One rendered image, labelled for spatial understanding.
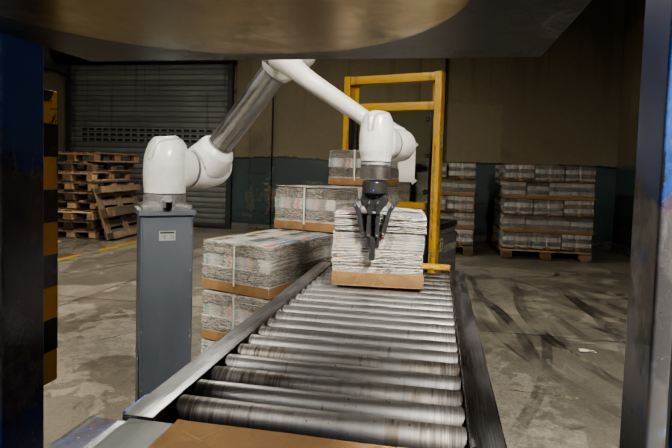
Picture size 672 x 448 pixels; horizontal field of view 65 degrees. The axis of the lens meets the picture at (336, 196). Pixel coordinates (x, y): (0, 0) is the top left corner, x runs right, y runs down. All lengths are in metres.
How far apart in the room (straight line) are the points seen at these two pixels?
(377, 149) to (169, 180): 0.84
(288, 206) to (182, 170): 0.95
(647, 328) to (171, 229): 1.67
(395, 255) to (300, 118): 8.02
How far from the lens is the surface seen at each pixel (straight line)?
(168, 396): 0.94
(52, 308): 0.95
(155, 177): 2.05
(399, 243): 1.65
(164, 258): 2.06
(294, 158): 9.57
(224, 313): 2.49
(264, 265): 2.30
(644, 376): 0.69
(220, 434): 0.82
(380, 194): 1.59
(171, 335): 2.13
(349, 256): 1.67
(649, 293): 0.67
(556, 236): 7.77
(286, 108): 9.67
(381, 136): 1.57
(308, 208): 2.83
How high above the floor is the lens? 1.17
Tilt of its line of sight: 3 degrees down
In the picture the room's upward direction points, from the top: 2 degrees clockwise
